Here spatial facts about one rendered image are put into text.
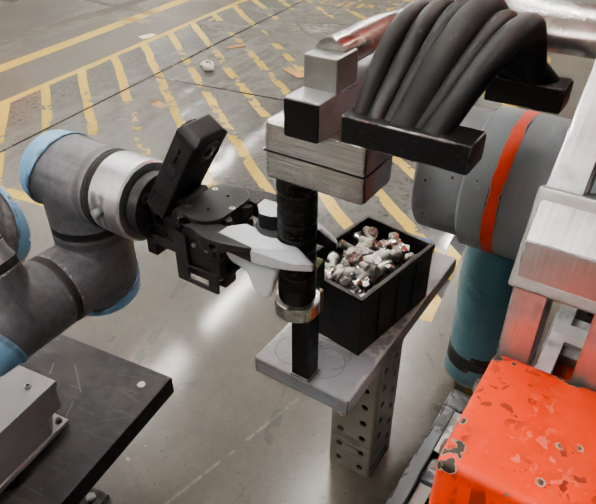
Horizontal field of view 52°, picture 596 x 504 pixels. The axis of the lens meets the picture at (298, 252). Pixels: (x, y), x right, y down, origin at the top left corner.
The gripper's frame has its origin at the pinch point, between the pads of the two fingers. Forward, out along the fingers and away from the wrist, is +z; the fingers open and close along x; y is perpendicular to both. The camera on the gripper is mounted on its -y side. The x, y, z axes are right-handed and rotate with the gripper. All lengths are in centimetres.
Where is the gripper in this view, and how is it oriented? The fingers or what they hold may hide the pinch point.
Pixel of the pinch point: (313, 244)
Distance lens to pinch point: 54.1
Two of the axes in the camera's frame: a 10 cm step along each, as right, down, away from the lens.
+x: -5.5, 4.8, -6.8
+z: 8.4, 3.1, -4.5
